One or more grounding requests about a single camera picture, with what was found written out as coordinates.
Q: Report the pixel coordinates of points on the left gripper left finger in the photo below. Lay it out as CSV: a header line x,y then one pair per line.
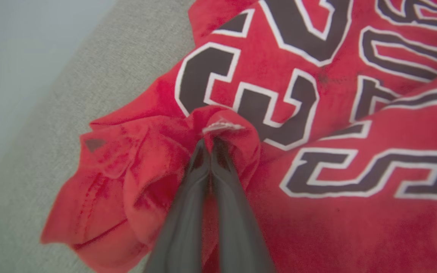
x,y
182,227

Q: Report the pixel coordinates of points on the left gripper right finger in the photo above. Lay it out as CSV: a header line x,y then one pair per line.
x,y
237,227

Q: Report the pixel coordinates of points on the red and white jersey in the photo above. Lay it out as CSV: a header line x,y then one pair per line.
x,y
317,212

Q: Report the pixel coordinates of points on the grey fabric sofa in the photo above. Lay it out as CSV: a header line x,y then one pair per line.
x,y
89,87

